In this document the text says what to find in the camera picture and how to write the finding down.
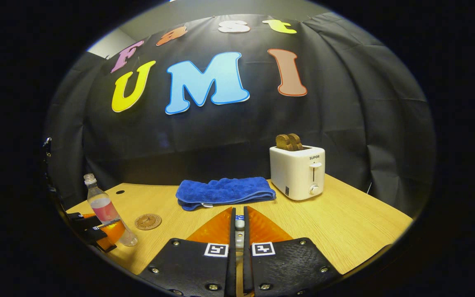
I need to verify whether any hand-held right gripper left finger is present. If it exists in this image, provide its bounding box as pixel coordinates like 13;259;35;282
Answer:
139;207;237;297

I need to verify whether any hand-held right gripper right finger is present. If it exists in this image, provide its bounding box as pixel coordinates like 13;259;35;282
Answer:
243;206;342;297

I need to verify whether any blue folded towel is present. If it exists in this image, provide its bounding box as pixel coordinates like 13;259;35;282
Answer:
176;177;277;211

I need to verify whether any black backdrop cloth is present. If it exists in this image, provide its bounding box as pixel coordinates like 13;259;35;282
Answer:
44;12;436;217

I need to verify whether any white toaster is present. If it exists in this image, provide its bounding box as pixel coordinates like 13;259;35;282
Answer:
269;145;326;201

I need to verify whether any round brown coaster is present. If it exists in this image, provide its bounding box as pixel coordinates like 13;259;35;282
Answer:
134;213;162;231

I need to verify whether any clear water bottle pink label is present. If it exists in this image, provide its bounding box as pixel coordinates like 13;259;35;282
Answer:
83;173;138;247

